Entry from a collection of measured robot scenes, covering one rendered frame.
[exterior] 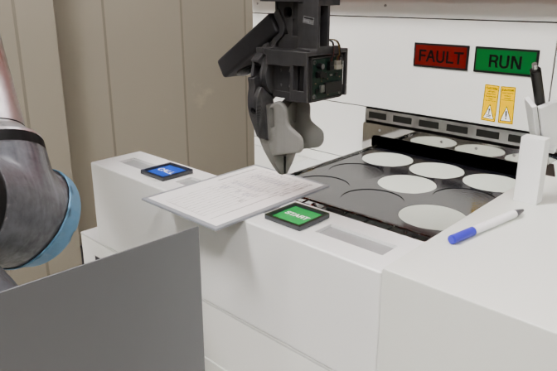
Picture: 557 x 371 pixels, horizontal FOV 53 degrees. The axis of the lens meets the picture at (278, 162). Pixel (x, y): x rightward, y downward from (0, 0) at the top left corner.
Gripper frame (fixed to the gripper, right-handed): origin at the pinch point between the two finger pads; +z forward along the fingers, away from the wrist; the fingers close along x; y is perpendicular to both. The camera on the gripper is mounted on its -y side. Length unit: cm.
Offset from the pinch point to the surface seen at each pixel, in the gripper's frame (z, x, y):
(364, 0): -18, 58, -28
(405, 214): 12.5, 23.3, 4.6
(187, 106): 34, 125, -178
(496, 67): -6, 57, 2
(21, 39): -3, 45, -173
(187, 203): 6.1, -6.3, -10.0
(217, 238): 10.3, -4.8, -6.2
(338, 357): 18.4, -4.8, 13.3
